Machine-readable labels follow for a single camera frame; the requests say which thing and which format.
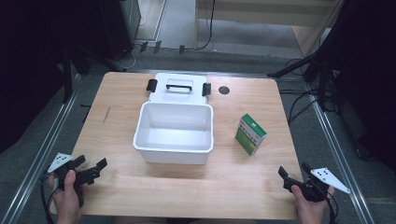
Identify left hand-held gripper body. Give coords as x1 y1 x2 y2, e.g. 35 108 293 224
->
47 152 101 209

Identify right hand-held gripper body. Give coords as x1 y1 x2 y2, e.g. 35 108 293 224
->
282 167 351 203

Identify green and white carton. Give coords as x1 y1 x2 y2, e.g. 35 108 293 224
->
234 113 268 157

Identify white lidded storage box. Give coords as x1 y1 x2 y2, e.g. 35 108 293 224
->
133 72 215 165

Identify person's right hand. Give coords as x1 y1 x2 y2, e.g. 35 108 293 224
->
291 185 336 224

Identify person's left hand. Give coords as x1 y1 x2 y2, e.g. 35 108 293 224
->
49 170 90 224

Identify black stand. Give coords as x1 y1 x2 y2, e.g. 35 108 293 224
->
60 45 127 105
266 50 339 113

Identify dark curtain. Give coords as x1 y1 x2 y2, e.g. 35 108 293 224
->
0 0 104 155
323 0 396 172

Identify black cabinet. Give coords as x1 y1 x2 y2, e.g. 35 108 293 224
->
97 0 142 62

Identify light wooden partition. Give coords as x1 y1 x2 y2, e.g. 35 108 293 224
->
193 0 345 58

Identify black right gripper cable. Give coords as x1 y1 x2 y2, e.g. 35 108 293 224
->
324 191 340 224

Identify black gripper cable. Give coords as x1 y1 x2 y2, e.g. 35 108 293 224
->
39 174 60 224
324 191 340 224

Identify metal floor rail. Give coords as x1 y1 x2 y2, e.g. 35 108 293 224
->
0 74 83 224
304 82 378 224

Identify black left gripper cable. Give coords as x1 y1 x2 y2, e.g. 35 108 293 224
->
39 174 60 224

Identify black floor cables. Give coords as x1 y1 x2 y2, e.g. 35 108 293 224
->
278 58 340 126

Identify white floor cable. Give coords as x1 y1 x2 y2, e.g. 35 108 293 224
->
122 15 148 70

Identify black hanging cable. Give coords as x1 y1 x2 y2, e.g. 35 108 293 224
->
197 0 217 51

